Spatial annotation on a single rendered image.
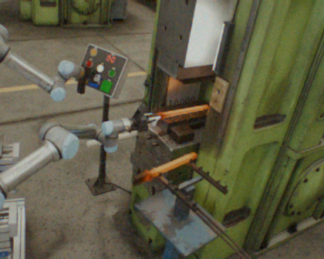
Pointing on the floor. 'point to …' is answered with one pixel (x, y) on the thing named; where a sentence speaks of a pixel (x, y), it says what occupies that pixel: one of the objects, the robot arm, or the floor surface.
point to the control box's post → (102, 144)
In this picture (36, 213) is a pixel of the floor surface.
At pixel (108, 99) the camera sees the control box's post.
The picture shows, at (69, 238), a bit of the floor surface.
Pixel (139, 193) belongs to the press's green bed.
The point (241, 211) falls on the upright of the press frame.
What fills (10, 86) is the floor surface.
